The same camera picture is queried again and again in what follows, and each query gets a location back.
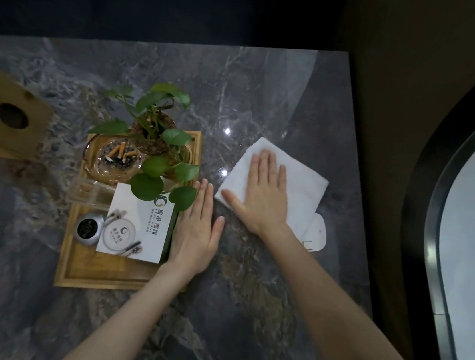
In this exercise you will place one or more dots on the person's left hand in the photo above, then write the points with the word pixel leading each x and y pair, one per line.
pixel 193 241

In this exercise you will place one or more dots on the person's right hand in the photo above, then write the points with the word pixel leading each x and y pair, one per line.
pixel 264 207

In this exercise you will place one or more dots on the person's right little finger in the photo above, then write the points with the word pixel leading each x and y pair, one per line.
pixel 281 182

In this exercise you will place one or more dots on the person's right middle finger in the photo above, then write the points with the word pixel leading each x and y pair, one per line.
pixel 263 170

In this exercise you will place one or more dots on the person's right thumb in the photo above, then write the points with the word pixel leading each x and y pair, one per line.
pixel 233 198

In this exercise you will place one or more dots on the person's left thumb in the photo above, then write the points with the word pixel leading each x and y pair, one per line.
pixel 217 231

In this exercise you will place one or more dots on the white cloth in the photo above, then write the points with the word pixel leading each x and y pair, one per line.
pixel 301 185

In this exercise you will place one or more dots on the person's left forearm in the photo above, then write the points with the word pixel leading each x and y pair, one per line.
pixel 124 328

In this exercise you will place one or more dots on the person's right forearm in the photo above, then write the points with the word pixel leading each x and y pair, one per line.
pixel 324 318

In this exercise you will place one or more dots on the green plant in glass vase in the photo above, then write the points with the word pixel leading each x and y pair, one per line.
pixel 146 187

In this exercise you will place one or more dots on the white printed card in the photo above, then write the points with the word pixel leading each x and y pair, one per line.
pixel 127 233

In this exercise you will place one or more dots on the orange cigarette butt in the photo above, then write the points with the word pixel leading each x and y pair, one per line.
pixel 115 149
pixel 131 153

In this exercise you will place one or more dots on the amber glass ashtray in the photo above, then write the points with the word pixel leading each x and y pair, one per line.
pixel 109 171

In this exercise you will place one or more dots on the round black call button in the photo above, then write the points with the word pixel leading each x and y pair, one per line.
pixel 88 230

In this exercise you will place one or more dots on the wooden serving tray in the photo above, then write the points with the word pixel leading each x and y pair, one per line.
pixel 92 268

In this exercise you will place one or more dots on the clear acrylic holder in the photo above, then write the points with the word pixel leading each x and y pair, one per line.
pixel 85 191

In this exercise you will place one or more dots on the dark sofa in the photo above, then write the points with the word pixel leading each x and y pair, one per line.
pixel 154 12

